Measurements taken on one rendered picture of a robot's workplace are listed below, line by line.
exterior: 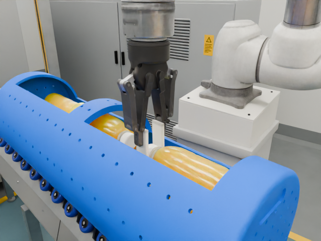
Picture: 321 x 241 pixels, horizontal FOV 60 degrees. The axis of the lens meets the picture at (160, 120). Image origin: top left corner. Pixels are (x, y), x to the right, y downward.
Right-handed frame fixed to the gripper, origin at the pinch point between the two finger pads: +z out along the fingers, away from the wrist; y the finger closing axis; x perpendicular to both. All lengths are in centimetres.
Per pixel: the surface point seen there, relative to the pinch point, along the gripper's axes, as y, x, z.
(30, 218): 8, -70, 62
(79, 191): 13.9, -5.9, 8.2
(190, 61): -135, -99, 19
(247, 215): 6.9, 25.4, -1.5
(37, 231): 6, -70, 71
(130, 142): 0.2, -6.5, 2.7
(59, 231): 12.8, -23.7, 32.5
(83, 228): 11.4, -11.8, 24.0
